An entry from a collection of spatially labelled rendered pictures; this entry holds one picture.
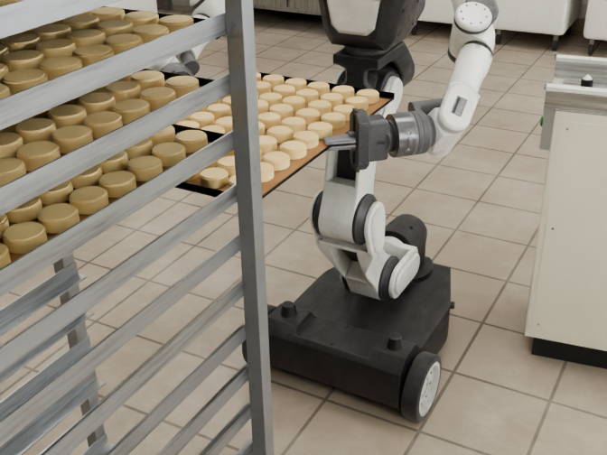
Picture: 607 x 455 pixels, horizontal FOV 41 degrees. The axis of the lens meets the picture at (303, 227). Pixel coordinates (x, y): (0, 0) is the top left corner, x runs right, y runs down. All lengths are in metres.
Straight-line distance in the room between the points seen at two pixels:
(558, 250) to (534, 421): 0.50
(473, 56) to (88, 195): 0.95
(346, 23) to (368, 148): 0.55
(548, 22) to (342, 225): 3.93
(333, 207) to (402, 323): 0.51
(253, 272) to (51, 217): 0.42
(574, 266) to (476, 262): 0.75
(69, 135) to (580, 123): 1.59
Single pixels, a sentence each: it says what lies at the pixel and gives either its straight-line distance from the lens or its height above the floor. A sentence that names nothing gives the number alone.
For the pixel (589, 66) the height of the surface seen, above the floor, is 0.88.
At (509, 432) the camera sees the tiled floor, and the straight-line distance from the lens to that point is 2.43.
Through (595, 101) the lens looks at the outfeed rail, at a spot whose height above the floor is 0.87.
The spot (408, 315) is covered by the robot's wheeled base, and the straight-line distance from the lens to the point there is 2.55.
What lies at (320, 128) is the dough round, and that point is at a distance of 1.61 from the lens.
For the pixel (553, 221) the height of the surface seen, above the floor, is 0.50.
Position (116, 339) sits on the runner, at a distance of 1.12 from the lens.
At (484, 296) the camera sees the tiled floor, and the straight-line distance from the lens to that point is 2.98.
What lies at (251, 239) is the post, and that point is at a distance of 1.30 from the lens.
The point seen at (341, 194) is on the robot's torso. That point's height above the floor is 0.66.
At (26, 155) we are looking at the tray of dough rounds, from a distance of 1.00.
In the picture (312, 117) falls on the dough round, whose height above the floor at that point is 1.02.
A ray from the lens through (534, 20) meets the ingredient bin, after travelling 5.92.
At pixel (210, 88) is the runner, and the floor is 1.24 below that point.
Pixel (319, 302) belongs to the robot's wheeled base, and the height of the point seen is 0.17.
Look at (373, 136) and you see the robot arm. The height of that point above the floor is 1.02.
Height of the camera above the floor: 1.61
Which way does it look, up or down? 28 degrees down
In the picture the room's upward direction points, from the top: 1 degrees counter-clockwise
